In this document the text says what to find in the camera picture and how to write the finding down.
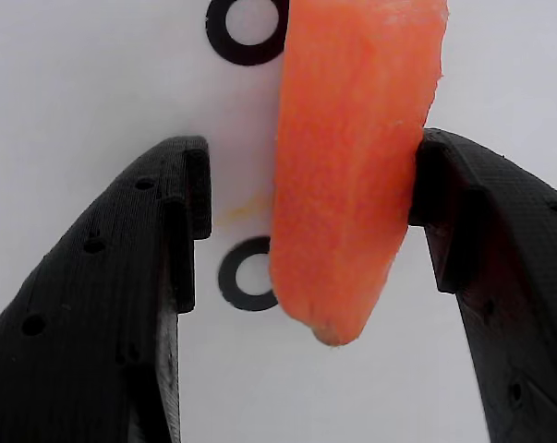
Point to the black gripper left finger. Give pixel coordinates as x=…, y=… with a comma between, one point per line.
x=84, y=323

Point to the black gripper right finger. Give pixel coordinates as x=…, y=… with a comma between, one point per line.
x=513, y=277

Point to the small orange object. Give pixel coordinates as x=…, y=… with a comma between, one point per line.
x=347, y=161

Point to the large white paper sheet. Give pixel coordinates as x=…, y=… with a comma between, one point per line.
x=75, y=69

